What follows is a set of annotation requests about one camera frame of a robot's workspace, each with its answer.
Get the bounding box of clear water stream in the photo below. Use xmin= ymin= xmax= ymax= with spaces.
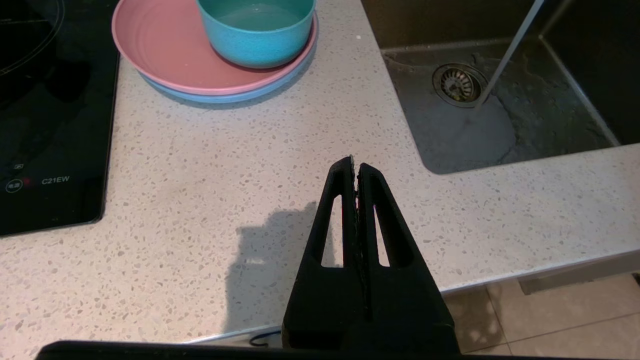
xmin=474 ymin=0 xmax=547 ymax=109

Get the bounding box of pink plate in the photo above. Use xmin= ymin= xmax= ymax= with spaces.
xmin=111 ymin=0 xmax=319 ymax=96

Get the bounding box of light blue plate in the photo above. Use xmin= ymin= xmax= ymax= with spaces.
xmin=139 ymin=30 xmax=320 ymax=105

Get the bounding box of thin black floor cable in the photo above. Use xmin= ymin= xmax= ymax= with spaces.
xmin=249 ymin=327 xmax=282 ymax=348

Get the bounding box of stainless steel sink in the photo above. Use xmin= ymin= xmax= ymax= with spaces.
xmin=360 ymin=0 xmax=640 ymax=175

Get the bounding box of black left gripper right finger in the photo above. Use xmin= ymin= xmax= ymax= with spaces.
xmin=357 ymin=162 xmax=460 ymax=354

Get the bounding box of blue bowl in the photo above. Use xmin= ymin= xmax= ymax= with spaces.
xmin=195 ymin=0 xmax=317 ymax=70

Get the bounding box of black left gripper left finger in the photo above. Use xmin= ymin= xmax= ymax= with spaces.
xmin=282 ymin=156 xmax=371 ymax=351

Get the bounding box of black induction cooktop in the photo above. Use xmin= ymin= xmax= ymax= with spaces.
xmin=0 ymin=0 xmax=121 ymax=237

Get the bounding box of metal sink drain strainer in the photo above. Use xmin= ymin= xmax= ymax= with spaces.
xmin=432 ymin=63 xmax=489 ymax=109

